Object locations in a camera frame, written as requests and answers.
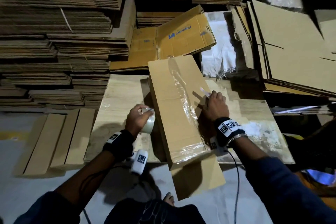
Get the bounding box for person's right hand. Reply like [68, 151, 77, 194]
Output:
[198, 90, 231, 125]

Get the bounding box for person's left hand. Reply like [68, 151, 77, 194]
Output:
[125, 104, 156, 137]

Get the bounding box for clear tape roll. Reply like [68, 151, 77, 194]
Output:
[140, 108, 157, 135]

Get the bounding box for small metal cutter blade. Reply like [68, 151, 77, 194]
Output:
[199, 87, 212, 99]

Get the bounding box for person's right forearm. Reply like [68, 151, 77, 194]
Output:
[231, 137, 336, 224]

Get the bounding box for person's left forearm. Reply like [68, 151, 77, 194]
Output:
[13, 150, 125, 224]

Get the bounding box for person's bare foot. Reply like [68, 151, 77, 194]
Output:
[162, 192, 175, 207]

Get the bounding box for person's trouser leg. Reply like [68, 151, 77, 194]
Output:
[104, 178, 207, 224]

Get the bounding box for pile of brown cartons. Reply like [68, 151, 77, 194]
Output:
[229, 0, 336, 99]

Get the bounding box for stacks of flat cardboard bundles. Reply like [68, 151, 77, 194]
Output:
[0, 0, 247, 110]

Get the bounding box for plywood work board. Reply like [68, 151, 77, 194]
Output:
[84, 73, 295, 166]

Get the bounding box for black right wrist band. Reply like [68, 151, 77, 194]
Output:
[212, 117, 248, 149]

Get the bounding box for black wrist band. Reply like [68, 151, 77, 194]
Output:
[212, 117, 248, 149]
[102, 129, 137, 162]

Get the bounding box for black left wrist band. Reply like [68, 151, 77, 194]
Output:
[102, 129, 137, 162]

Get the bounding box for white plastic sack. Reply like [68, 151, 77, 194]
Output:
[201, 10, 243, 78]

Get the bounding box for yellow carton with blue print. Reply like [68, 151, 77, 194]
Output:
[155, 4, 217, 61]

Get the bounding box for blue glowing device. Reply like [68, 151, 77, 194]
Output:
[307, 169, 336, 187]

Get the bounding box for silver bracelet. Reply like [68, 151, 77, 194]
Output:
[227, 132, 248, 149]

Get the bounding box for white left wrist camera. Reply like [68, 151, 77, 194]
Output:
[129, 149, 150, 175]

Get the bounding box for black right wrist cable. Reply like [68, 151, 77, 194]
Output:
[226, 150, 242, 224]

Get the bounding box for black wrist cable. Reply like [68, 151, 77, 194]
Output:
[81, 208, 93, 224]
[226, 150, 242, 224]

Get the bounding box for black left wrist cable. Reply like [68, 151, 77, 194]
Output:
[81, 208, 93, 224]

